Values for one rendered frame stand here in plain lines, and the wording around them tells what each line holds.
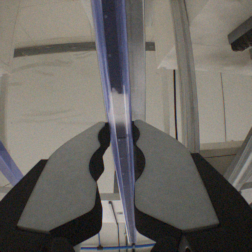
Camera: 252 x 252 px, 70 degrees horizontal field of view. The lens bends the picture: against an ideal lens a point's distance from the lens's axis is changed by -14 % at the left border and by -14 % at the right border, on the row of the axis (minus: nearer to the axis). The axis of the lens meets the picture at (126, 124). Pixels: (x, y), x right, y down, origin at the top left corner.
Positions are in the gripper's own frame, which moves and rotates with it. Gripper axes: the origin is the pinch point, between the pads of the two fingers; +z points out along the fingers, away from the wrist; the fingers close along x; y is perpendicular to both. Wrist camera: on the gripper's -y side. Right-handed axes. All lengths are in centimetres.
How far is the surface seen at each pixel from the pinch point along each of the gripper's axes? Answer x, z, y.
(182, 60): 15.7, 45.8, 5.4
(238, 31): 35, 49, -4
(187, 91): 16.1, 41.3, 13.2
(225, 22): 30, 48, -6
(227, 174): 20.6, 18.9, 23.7
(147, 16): 2.6, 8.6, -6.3
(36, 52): -95, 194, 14
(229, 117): 108, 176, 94
